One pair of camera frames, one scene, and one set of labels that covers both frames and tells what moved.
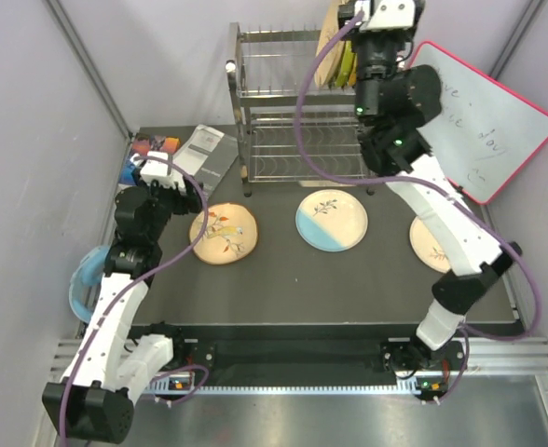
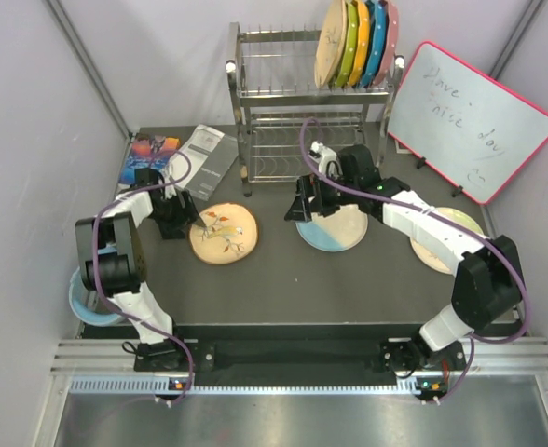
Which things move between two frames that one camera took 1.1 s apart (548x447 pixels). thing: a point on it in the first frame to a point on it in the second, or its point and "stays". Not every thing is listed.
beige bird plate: (231, 235) stays
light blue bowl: (89, 270) stays
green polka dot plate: (347, 61) stays
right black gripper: (357, 38) to (318, 205)
